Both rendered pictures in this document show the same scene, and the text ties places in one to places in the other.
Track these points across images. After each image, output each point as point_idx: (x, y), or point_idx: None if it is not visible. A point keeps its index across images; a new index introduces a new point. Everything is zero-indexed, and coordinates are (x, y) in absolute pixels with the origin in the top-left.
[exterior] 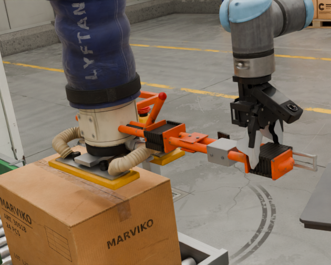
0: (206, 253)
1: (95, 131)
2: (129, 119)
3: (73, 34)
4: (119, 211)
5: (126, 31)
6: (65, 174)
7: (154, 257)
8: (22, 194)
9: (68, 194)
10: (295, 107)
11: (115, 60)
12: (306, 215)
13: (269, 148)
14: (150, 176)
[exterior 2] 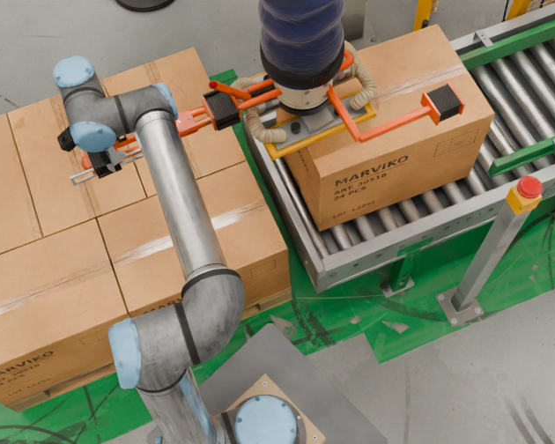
0: (329, 255)
1: None
2: (277, 85)
3: None
4: None
5: (270, 31)
6: (400, 89)
7: (306, 185)
8: (370, 48)
9: (343, 85)
10: (61, 140)
11: (263, 35)
12: (271, 332)
13: None
14: (339, 160)
